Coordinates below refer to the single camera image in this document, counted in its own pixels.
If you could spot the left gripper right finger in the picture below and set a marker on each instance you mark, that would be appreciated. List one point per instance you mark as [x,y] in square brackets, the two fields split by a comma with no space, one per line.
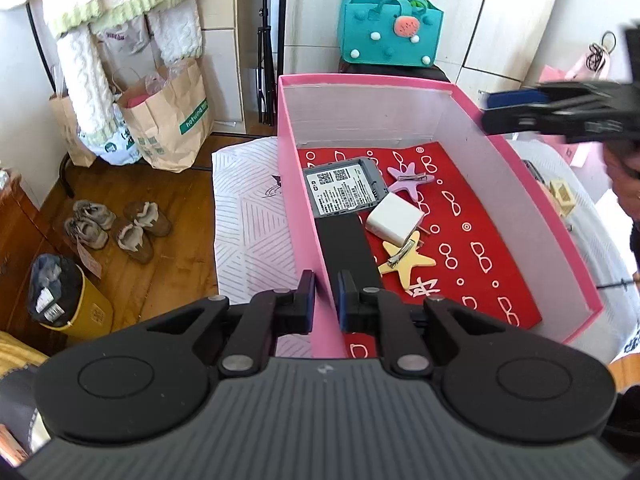
[382,315]

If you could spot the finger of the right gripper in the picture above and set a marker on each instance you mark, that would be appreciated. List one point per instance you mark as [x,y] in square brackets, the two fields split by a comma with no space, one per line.
[520,117]
[545,94]

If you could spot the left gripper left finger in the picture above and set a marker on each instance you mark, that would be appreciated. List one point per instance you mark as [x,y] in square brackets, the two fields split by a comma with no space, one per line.
[257,326]

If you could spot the yellow starfish hair clip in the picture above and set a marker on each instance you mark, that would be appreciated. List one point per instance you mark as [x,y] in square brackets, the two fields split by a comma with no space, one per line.
[402,260]

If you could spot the black power bank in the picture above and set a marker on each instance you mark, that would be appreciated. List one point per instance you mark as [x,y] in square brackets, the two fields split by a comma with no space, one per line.
[345,246]

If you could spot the cream claw hair clip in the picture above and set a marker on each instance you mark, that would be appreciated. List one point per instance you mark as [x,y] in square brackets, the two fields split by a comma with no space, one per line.
[563,196]

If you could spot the white charger plug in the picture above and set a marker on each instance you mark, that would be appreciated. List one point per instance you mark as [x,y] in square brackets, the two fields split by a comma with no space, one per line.
[394,220]

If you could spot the grey wifi router device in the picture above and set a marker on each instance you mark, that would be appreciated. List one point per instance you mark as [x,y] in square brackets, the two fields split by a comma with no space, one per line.
[344,187]

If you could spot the purple starfish hair clip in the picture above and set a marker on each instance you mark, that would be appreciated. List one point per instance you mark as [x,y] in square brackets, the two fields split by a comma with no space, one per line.
[408,180]

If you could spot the pink cardboard storage box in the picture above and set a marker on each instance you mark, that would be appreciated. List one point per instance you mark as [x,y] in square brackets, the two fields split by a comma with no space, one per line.
[366,111]

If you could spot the person right hand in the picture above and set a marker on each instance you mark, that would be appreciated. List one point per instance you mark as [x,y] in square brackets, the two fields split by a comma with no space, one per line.
[624,176]

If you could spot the pink paper gift bag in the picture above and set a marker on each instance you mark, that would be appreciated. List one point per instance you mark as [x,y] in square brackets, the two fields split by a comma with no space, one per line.
[594,64]

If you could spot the black suitcase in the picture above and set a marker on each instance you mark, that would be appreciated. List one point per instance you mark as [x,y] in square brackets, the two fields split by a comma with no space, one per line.
[430,73]

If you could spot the red patterned box liner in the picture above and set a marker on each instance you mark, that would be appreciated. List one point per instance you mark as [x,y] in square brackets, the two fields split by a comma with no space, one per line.
[473,265]

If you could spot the brown fluffy slippers pair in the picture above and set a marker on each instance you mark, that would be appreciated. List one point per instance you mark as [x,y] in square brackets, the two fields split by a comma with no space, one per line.
[133,232]

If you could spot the teal felt handbag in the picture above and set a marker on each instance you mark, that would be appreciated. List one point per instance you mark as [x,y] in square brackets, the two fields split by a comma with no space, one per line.
[401,33]

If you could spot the grey sneakers pair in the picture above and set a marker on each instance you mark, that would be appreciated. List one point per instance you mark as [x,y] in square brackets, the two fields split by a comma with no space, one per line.
[89,224]

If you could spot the brown paper shopping bag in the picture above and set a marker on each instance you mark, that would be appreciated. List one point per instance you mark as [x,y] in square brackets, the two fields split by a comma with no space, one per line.
[168,115]

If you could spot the black tripod stand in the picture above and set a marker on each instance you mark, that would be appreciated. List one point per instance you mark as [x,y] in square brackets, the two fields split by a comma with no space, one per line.
[268,69]

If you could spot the brown wooden dresser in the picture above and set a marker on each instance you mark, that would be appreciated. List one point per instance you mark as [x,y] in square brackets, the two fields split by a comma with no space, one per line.
[25,234]

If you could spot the white fluffy bathrobe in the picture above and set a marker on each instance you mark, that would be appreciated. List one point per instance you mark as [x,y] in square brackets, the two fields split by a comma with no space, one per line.
[77,24]

